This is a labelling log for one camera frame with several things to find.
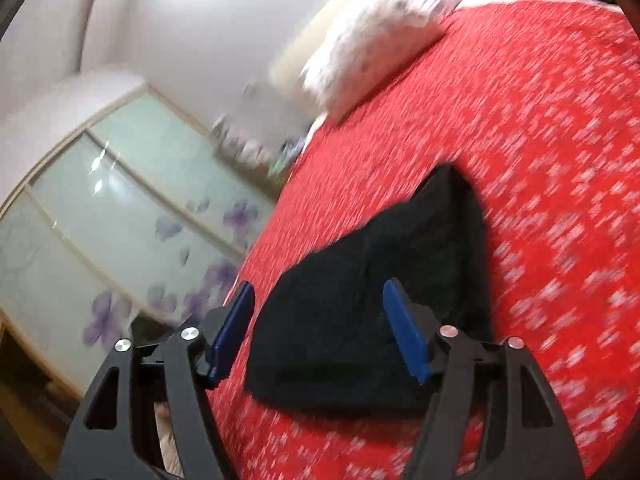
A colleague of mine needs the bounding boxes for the glass door wardrobe purple flowers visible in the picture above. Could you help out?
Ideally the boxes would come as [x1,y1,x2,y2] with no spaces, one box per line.
[0,85,281,411]

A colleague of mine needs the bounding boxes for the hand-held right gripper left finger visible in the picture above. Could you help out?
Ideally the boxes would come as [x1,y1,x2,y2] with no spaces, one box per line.
[55,281,257,480]

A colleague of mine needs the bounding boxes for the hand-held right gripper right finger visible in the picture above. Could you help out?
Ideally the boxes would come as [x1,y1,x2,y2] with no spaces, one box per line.
[382,279,586,480]

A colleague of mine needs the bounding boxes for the shelf of plush toys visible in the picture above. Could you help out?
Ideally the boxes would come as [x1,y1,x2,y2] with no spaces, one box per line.
[210,114,307,197]

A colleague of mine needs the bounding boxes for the white floral ruffled pillow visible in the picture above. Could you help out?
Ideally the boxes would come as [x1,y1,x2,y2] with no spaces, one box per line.
[300,0,449,125]

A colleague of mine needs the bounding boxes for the red floral bedspread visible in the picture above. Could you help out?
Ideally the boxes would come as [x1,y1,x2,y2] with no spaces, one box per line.
[207,0,640,480]

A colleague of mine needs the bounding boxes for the beige headboard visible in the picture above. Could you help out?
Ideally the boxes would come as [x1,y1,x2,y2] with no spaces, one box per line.
[269,0,383,111]

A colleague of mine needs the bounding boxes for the black pants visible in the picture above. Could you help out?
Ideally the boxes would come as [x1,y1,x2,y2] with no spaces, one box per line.
[244,164,494,420]

